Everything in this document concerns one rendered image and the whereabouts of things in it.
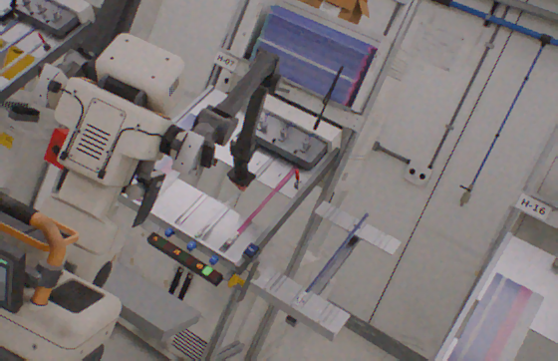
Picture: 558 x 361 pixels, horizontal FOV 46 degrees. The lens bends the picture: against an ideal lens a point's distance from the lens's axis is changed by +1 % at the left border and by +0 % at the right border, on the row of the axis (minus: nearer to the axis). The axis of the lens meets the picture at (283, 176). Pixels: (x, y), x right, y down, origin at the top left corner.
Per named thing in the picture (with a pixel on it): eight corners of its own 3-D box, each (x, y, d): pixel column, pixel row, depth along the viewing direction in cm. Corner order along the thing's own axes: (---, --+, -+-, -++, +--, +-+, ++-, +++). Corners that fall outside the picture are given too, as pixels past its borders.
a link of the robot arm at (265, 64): (261, 36, 214) (289, 49, 212) (253, 67, 224) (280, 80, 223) (192, 118, 185) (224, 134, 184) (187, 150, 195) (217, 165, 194)
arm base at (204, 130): (173, 130, 177) (213, 149, 176) (188, 112, 183) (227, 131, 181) (171, 151, 184) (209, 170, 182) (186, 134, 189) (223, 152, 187)
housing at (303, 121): (330, 164, 285) (332, 141, 274) (239, 117, 303) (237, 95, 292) (340, 152, 289) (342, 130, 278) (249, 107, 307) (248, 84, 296)
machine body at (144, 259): (209, 403, 286) (265, 277, 274) (92, 319, 312) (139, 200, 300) (273, 362, 346) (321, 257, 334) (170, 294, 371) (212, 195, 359)
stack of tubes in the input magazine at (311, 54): (346, 106, 274) (373, 45, 269) (246, 60, 292) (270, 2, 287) (355, 109, 285) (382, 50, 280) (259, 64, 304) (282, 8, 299)
